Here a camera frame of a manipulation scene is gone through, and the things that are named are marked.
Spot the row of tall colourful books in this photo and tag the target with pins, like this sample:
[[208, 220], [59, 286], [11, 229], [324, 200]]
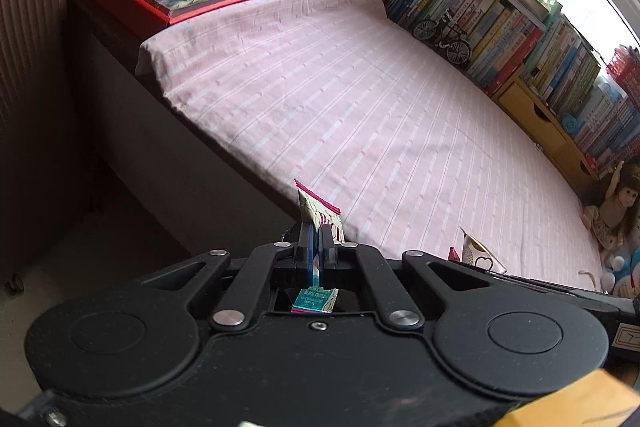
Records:
[[475, 17]]

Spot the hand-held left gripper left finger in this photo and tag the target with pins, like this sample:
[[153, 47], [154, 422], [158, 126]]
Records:
[[295, 267]]

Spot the wooden drawer organizer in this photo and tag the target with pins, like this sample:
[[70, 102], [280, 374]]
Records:
[[535, 122]]

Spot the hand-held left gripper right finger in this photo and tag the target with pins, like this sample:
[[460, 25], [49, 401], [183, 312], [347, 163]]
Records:
[[332, 267]]

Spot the model bicycle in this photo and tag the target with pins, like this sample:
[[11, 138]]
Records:
[[457, 49]]

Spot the pink and green snack packet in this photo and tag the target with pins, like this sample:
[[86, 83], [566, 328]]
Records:
[[315, 209]]

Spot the brown-haired doll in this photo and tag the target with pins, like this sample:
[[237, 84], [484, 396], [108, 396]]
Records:
[[617, 207]]

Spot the pink striped sheet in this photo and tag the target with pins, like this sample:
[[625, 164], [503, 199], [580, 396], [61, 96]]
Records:
[[350, 107]]

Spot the pink ribbed suitcase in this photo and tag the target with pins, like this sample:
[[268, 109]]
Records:
[[25, 82]]

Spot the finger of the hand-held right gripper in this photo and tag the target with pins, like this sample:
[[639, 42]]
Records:
[[550, 289]]

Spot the white heart print wrapper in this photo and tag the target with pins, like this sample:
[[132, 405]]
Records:
[[480, 254]]

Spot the red mesh basket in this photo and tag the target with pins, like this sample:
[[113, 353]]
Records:
[[627, 74]]

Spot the blue plush toy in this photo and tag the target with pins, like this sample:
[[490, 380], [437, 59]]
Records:
[[630, 272]]

